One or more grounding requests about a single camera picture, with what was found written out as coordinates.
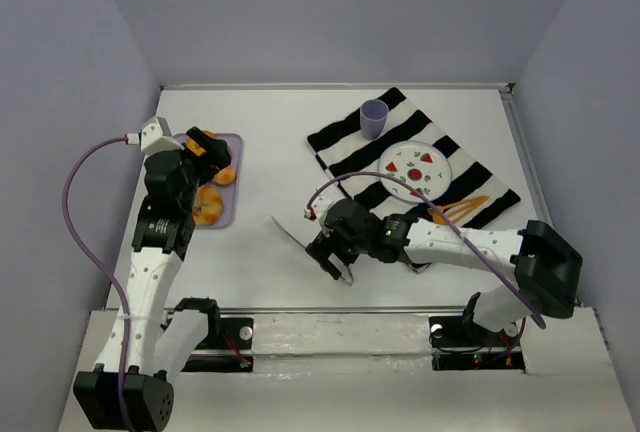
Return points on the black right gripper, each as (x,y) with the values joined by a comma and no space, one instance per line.
(324,247)

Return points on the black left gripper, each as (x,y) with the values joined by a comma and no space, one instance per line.
(201,153)

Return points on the metal food tongs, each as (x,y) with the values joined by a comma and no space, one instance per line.
(346,276)

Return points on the large orange bread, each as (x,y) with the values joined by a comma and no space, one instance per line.
(208,206)

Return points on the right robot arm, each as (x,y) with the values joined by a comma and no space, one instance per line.
(537,268)

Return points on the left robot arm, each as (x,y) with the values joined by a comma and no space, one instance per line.
(131,384)

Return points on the small golden bread roll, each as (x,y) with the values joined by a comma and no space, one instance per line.
(225,177)

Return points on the lilac plastic tray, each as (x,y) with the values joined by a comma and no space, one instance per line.
(228,193)

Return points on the black white striped cloth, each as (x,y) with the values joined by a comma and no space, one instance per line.
(340,148)

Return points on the watermelon pattern plate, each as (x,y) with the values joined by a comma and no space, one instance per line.
(420,165)

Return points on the orange plastic fork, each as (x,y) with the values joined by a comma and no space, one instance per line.
(455,211)

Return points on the lilac plastic cup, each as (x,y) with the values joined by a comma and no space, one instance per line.
(373,114)

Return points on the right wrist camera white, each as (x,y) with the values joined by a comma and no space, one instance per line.
(318,207)

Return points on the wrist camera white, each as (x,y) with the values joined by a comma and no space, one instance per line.
(154,137)
(318,207)

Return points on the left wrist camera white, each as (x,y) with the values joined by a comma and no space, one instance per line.
(154,137)

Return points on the metal table edge rail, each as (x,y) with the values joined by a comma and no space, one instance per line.
(502,87)

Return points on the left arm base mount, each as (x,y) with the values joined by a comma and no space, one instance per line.
(229,352)

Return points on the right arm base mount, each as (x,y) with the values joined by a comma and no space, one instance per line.
(457,347)

